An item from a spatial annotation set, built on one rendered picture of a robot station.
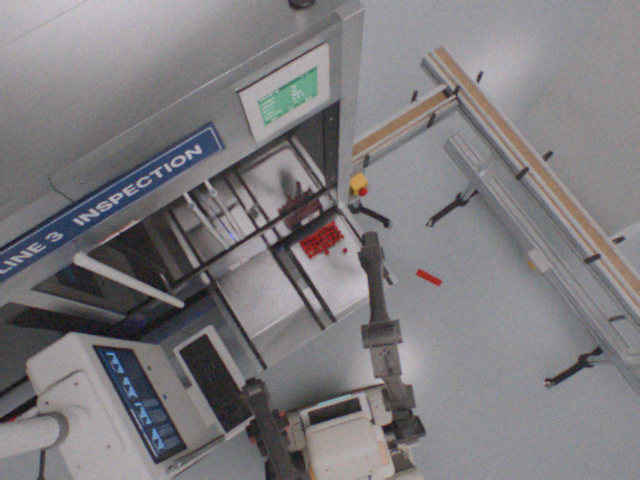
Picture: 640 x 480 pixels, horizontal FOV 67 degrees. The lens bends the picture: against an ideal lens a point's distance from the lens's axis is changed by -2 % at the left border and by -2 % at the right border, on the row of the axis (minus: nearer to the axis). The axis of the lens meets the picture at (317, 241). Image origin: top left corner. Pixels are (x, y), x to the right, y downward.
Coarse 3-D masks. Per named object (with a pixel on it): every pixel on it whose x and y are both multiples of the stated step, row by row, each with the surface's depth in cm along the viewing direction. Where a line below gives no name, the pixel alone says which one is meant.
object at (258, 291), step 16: (256, 256) 211; (272, 256) 208; (240, 272) 210; (256, 272) 209; (272, 272) 209; (224, 288) 208; (240, 288) 208; (256, 288) 208; (272, 288) 207; (288, 288) 207; (240, 304) 206; (256, 304) 206; (272, 304) 206; (288, 304) 206; (240, 320) 202; (256, 320) 204; (272, 320) 204
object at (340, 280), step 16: (336, 224) 214; (352, 240) 212; (304, 256) 211; (320, 256) 210; (336, 256) 210; (352, 256) 210; (320, 272) 209; (336, 272) 208; (352, 272) 208; (320, 288) 207; (336, 288) 207; (352, 288) 206; (336, 304) 205
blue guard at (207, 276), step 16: (336, 192) 192; (304, 208) 186; (320, 208) 198; (288, 224) 191; (256, 240) 185; (272, 240) 197; (240, 256) 190; (208, 272) 184; (224, 272) 196; (176, 288) 179; (192, 288) 189; (160, 304) 183; (128, 320) 177; (144, 320) 188; (112, 336) 182; (32, 384) 175; (0, 400) 170; (16, 400) 180; (0, 416) 185
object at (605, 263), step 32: (448, 64) 227; (480, 96) 223; (480, 128) 221; (512, 128) 215; (512, 160) 214; (544, 160) 213; (544, 192) 210; (576, 224) 202; (576, 256) 210; (608, 256) 202; (608, 288) 203
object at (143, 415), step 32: (64, 352) 137; (96, 352) 144; (128, 352) 168; (160, 352) 203; (64, 384) 131; (96, 384) 134; (128, 384) 151; (160, 384) 180; (96, 416) 129; (128, 416) 138; (160, 416) 159; (192, 416) 191; (64, 448) 127; (96, 448) 127; (128, 448) 130; (160, 448) 144; (192, 448) 170
